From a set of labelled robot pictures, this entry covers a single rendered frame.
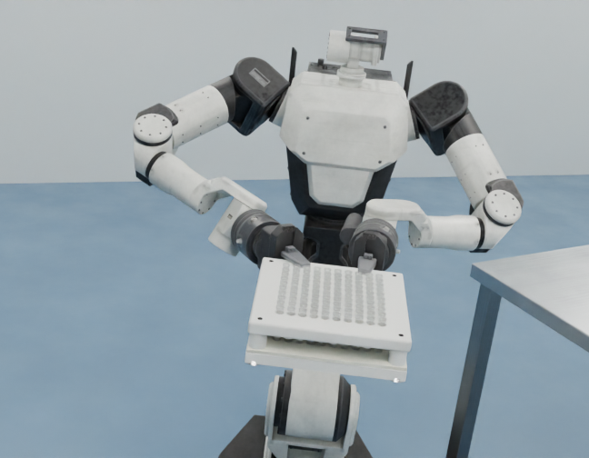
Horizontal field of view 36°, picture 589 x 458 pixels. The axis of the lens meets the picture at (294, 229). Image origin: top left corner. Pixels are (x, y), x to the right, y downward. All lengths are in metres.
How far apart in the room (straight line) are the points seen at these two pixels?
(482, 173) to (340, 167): 0.30
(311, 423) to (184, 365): 1.31
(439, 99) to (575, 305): 0.54
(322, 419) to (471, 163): 0.63
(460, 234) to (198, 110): 0.60
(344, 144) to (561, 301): 0.59
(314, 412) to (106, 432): 1.07
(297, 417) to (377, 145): 0.60
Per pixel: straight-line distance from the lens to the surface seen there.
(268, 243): 1.60
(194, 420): 2.96
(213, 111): 1.93
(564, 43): 5.75
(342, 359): 1.38
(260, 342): 1.37
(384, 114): 1.93
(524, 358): 3.62
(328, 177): 1.97
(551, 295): 2.09
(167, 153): 1.84
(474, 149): 1.95
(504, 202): 1.88
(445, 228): 1.82
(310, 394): 1.97
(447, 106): 1.98
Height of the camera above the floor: 1.67
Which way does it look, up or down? 22 degrees down
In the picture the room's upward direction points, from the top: 6 degrees clockwise
